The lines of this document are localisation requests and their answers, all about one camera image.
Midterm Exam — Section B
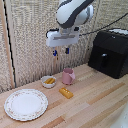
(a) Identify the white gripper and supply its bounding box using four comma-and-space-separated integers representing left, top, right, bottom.
45, 27, 81, 58

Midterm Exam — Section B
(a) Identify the orange block with white stripes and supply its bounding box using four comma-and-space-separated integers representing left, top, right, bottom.
58, 86, 75, 100

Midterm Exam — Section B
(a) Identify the black air fryer body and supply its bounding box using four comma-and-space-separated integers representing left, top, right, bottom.
87, 28, 128, 80

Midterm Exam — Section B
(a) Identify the pink mug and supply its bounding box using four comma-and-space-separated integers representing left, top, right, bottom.
61, 68, 76, 86

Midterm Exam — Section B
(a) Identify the wide woven screen panel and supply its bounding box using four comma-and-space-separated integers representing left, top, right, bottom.
6, 0, 61, 88

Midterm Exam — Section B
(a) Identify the yellow food piece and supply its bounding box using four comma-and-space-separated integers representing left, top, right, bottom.
44, 77, 56, 85

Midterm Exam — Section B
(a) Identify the small white bowl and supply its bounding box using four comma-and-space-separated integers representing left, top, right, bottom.
40, 75, 57, 89

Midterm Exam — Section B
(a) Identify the white plate with floral rim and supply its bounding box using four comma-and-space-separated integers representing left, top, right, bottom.
3, 88, 49, 122

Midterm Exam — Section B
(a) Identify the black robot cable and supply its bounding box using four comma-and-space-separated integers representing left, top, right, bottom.
79, 13, 128, 37

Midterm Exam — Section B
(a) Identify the wooden screen frame post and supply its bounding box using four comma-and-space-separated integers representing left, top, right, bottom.
0, 0, 16, 90

